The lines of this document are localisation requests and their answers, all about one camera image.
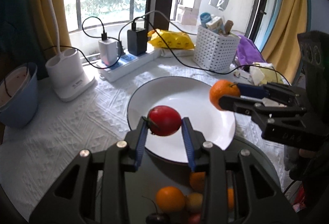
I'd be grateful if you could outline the black camera box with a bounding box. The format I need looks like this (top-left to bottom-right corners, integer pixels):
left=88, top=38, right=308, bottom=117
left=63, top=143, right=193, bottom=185
left=297, top=30, right=328, bottom=70

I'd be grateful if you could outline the dark plum with stem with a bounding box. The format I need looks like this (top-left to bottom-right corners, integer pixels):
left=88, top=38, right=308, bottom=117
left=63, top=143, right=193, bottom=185
left=142, top=196, right=165, bottom=224

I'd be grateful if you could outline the yellow curtain left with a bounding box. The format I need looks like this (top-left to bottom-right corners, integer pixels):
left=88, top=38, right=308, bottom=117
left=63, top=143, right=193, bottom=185
left=30, top=0, right=71, bottom=49

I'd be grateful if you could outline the white perforated basket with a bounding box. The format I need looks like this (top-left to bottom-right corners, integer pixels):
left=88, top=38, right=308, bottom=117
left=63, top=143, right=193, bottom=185
left=193, top=26, right=240, bottom=73

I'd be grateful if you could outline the white textured tablecloth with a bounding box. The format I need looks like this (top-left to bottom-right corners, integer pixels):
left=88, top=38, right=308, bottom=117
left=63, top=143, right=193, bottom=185
left=0, top=55, right=291, bottom=222

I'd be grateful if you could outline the purple cloth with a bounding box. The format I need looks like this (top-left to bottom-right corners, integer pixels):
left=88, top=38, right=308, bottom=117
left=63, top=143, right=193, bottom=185
left=236, top=34, right=266, bottom=65

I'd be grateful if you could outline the yellow curtain right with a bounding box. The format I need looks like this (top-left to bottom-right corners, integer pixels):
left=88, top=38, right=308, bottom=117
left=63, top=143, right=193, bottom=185
left=262, top=0, right=307, bottom=82

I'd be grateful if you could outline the large mandarin orange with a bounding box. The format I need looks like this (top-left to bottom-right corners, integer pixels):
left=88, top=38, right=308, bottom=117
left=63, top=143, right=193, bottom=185
left=189, top=172, right=205, bottom=193

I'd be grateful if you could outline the red tomato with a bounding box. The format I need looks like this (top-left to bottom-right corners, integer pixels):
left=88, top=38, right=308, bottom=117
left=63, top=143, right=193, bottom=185
left=187, top=214, right=201, bottom=224
left=147, top=106, right=182, bottom=137

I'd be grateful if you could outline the yellow snack bag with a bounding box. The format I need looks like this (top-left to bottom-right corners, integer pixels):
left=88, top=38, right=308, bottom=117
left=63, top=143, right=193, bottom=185
left=147, top=29, right=195, bottom=50

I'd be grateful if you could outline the white charger adapter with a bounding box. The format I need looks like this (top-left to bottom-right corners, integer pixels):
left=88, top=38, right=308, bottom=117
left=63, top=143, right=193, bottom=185
left=98, top=39, right=118, bottom=67

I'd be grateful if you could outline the yellow tissue pack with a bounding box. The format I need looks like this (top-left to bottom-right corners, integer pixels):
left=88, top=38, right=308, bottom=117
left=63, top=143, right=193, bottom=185
left=249, top=62, right=283, bottom=86

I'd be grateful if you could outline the white lamp base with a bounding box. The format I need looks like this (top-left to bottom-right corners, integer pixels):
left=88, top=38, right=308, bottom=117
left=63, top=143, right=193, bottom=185
left=45, top=0, right=95, bottom=102

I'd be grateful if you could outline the red tomato on mat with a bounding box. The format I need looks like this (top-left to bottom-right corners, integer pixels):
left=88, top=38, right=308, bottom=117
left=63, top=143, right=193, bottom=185
left=187, top=214, right=201, bottom=224

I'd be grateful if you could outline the black cable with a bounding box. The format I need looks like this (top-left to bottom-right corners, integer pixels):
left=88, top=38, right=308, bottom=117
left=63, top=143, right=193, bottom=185
left=42, top=10, right=291, bottom=86

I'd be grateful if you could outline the blue plastic bowl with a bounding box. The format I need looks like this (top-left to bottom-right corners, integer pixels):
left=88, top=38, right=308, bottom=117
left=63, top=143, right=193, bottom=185
left=1, top=62, right=38, bottom=128

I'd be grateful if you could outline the yellow curtain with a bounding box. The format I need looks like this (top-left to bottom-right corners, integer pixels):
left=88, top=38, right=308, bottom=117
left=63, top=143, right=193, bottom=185
left=262, top=0, right=307, bottom=82
left=30, top=0, right=71, bottom=49

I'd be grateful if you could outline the brown kiwi fruit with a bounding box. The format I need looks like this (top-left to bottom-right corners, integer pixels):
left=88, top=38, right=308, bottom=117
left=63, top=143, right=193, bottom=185
left=186, top=192, right=203, bottom=213

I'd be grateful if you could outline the orange on mat front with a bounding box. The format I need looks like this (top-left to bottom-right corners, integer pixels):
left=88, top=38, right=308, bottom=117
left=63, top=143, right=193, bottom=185
left=227, top=188, right=235, bottom=212

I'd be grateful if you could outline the black charger adapter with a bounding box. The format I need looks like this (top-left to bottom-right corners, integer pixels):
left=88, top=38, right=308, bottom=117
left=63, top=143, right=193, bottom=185
left=127, top=22, right=148, bottom=56

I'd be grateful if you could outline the white oval plate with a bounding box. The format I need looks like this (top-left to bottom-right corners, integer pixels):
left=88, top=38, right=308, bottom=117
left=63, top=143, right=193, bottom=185
left=127, top=76, right=236, bottom=164

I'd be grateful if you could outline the white power strip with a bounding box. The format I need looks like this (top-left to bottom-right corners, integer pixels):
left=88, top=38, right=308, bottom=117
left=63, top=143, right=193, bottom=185
left=96, top=48, right=162, bottom=82

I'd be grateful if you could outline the round grey-green mat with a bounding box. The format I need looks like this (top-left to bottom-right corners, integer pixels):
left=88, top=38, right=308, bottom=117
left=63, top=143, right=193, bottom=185
left=97, top=135, right=282, bottom=224

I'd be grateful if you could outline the white bowl inside blue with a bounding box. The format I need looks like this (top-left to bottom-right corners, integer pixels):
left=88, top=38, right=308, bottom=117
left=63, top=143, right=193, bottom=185
left=1, top=63, right=31, bottom=108

